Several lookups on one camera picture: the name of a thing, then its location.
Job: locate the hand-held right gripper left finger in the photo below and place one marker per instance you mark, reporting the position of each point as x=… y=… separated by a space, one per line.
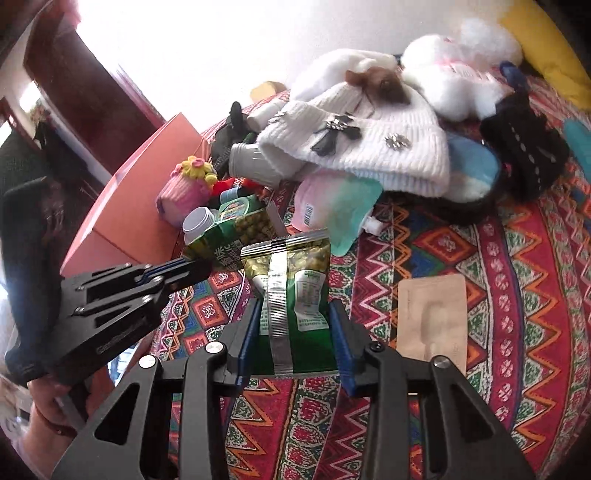
x=242 y=339

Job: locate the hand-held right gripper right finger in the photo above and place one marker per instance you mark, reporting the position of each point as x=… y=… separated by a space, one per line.
x=342 y=353

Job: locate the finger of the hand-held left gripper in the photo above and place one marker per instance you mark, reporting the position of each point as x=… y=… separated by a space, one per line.
x=115 y=276
x=138 y=302

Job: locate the green snack packet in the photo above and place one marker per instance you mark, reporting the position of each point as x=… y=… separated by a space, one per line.
x=231 y=235
x=300 y=295

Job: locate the orange cardboard box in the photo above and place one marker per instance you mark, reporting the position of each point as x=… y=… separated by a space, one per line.
x=134 y=184

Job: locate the white pill bottle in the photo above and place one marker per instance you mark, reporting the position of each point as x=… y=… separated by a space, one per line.
x=198 y=221

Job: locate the white ribbed paper cup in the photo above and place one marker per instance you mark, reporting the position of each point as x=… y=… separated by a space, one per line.
x=249 y=161

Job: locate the brown furry toy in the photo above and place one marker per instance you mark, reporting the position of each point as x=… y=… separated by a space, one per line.
x=383 y=83

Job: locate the white plush toy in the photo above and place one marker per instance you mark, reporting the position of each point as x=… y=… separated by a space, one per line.
x=443 y=83

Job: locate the teal soft item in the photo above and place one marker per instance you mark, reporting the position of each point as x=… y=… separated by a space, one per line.
x=579 y=138

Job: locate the dark blue plastic toy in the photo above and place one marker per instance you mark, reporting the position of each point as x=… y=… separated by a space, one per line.
x=512 y=74

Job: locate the person's left hand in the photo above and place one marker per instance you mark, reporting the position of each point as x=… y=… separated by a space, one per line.
x=48 y=408

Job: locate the beige paper sachet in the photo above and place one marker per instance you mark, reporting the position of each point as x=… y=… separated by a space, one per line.
x=431 y=318

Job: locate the dark green door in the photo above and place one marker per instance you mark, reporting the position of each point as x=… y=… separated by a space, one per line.
x=25 y=157

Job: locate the pastel spouted drink pouch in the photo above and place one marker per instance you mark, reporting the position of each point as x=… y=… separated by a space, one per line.
x=332 y=203

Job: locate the black fabric item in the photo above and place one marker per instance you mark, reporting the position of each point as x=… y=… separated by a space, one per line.
x=226 y=143

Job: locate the dark red wooden door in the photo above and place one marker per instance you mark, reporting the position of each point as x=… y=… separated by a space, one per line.
x=92 y=92

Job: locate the white plastic bottle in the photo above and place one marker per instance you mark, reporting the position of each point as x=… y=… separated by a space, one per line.
x=263 y=115

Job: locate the yellow round object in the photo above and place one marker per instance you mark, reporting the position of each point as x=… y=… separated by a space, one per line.
x=268 y=90

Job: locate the white fluffy ball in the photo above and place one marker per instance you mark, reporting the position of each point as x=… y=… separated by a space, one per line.
x=489 y=39

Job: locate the yellow pillow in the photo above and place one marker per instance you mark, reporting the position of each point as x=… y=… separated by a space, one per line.
x=549 y=50

